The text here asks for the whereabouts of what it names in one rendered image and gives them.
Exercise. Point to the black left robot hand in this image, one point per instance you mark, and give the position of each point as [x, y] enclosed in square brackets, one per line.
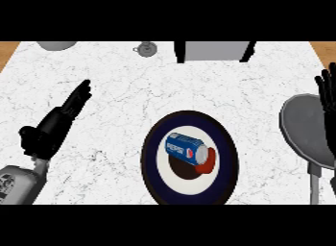
[55, 123]

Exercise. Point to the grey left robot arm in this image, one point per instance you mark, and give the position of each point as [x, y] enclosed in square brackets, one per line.
[11, 184]

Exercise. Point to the grey pan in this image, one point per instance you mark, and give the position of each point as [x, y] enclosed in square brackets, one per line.
[304, 131]

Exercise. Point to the dark blue and white plate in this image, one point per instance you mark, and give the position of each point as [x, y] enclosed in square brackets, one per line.
[190, 158]

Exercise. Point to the red bell pepper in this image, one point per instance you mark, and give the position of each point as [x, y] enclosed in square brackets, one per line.
[207, 162]

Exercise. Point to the grey round bowl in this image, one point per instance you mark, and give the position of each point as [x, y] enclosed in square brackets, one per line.
[55, 45]

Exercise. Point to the blue soda can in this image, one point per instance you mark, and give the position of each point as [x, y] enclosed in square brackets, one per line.
[185, 149]

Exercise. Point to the small grey kettle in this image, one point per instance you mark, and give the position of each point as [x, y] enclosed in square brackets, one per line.
[145, 49]

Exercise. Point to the grey and black appliance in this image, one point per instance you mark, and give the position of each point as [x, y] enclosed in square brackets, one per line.
[215, 51]

